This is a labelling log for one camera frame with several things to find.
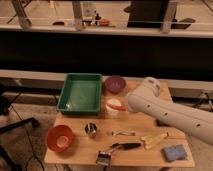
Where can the red chili pepper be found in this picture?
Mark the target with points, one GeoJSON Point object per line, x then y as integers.
{"type": "Point", "coordinates": [119, 108]}

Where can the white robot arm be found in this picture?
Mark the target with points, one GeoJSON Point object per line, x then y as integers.
{"type": "Point", "coordinates": [145, 98]}

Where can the purple bowl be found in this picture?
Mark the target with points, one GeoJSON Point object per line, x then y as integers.
{"type": "Point", "coordinates": [115, 84]}

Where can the orange bowl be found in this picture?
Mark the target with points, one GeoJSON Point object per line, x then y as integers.
{"type": "Point", "coordinates": [59, 138]}

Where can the green plastic tray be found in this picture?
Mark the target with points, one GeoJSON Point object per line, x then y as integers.
{"type": "Point", "coordinates": [81, 94]}

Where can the white plastic cup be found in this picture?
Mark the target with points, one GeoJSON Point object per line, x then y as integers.
{"type": "Point", "coordinates": [111, 112]}

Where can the small metal cup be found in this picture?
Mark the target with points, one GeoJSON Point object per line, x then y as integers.
{"type": "Point", "coordinates": [91, 130]}

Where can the blue sponge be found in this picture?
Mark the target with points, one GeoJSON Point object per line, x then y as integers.
{"type": "Point", "coordinates": [173, 153]}

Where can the black handled brush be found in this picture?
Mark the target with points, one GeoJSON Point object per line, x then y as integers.
{"type": "Point", "coordinates": [104, 157]}

